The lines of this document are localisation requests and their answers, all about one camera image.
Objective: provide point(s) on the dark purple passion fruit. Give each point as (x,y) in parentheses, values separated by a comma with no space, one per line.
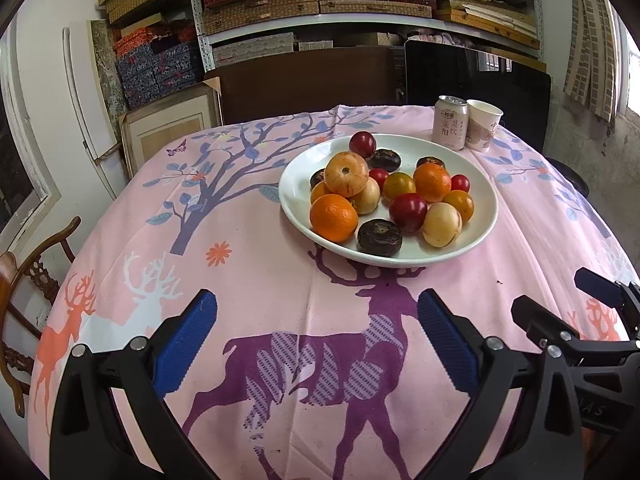
(316,179)
(379,236)
(384,159)
(430,161)

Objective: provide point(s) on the yellow purple-streaked pepino melon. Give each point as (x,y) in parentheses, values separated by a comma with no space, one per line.
(346,173)

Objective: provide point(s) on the dark brown wooden panel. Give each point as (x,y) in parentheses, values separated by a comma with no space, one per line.
(300,85)

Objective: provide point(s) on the beige checked curtain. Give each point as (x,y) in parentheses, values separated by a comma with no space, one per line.
(590,60)

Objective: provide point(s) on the pink deer-print tablecloth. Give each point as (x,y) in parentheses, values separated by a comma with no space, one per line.
(250,270)

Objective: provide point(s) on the pink cloth bundle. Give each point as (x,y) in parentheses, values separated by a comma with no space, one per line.
(440,38)

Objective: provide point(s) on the light wooden picture frame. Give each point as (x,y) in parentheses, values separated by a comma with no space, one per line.
(170,130)

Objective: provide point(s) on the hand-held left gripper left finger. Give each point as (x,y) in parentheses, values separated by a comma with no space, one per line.
(185,345)

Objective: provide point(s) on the stack of blue patterned boxes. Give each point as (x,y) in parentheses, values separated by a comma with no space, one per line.
(165,70)

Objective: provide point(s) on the orange patterned box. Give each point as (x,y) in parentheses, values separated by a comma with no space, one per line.
(135,40)

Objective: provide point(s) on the green-orange tomato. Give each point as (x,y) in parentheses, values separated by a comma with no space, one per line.
(399,186)

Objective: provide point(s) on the red plum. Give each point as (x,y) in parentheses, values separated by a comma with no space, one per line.
(408,211)
(362,143)

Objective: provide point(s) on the white metal shelf rack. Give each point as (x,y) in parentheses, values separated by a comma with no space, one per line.
(300,30)

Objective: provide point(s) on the grey marbled slab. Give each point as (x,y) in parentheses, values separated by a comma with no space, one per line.
(107,70)

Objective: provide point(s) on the white board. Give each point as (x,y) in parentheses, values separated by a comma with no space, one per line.
(82,100)

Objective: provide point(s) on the stack of grey flat boxes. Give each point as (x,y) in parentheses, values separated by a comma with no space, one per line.
(250,50)

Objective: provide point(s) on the orange-yellow tomato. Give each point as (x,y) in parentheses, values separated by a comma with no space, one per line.
(458,205)

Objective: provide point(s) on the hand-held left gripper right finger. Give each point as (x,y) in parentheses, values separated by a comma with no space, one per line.
(447,345)

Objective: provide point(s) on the printed paper cup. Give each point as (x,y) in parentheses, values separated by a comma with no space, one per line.
(484,125)

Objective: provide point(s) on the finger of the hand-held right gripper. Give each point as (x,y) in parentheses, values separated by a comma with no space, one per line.
(535,315)
(600,282)

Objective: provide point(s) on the bright window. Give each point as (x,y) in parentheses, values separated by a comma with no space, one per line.
(632,70)

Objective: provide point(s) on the white oval plate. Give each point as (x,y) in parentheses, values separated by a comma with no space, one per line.
(300,195)

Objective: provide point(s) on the pink drink can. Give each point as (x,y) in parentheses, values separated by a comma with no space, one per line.
(450,122)

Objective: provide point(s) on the stack of yellow wooden frames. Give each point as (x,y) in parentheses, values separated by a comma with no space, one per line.
(490,20)

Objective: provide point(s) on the black glossy panel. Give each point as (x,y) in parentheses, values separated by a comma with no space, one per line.
(500,90)

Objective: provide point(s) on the carved wooden chair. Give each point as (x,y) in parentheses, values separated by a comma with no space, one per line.
(30,280)

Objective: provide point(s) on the plain yellow round fruit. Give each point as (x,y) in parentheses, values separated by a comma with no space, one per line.
(369,200)

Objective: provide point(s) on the pale yellow spotted pepino melon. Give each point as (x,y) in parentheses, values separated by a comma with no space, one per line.
(441,224)

